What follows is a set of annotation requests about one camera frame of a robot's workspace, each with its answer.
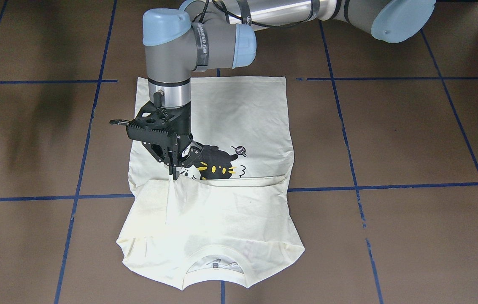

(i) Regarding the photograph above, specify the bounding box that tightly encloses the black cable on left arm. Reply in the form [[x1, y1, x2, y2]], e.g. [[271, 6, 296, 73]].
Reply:
[[192, 0, 273, 30]]

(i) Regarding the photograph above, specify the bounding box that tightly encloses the cream long-sleeve cat shirt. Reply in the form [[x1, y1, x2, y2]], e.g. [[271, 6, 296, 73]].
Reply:
[[116, 76, 305, 290]]

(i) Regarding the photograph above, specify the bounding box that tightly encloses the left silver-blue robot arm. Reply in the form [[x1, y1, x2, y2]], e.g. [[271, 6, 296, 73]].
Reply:
[[110, 0, 436, 180]]

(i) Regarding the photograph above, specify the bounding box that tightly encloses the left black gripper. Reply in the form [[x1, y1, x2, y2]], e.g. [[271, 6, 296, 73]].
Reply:
[[110, 101, 202, 181]]

